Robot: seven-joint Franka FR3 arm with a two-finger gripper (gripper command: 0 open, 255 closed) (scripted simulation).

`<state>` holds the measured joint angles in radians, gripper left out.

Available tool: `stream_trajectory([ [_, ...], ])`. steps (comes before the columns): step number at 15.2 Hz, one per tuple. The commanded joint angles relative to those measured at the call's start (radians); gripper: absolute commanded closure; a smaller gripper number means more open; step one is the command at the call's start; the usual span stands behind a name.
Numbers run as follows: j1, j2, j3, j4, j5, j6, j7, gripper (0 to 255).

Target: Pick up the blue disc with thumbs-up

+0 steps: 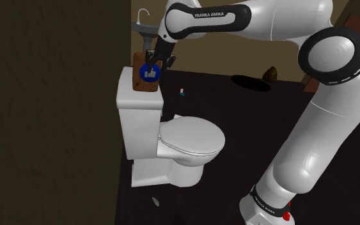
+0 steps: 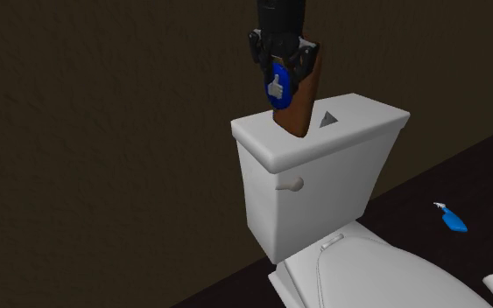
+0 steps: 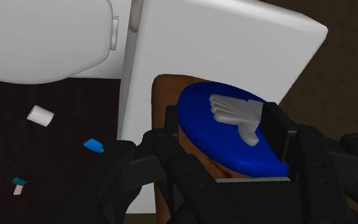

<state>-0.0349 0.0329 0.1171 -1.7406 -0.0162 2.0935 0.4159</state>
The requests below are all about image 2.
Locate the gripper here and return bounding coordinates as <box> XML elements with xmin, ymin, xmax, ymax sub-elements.
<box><xmin>248</xmin><ymin>0</ymin><xmax>320</xmax><ymax>86</ymax></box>

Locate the brown case with blue badge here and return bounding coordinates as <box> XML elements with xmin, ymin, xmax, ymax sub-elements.
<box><xmin>264</xmin><ymin>35</ymin><xmax>325</xmax><ymax>139</ymax></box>

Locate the small grey triangular object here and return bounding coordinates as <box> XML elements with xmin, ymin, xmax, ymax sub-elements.
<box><xmin>318</xmin><ymin>110</ymin><xmax>340</xmax><ymax>130</ymax></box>

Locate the blue spray bottle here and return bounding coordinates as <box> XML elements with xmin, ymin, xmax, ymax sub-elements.
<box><xmin>432</xmin><ymin>200</ymin><xmax>469</xmax><ymax>234</ymax></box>

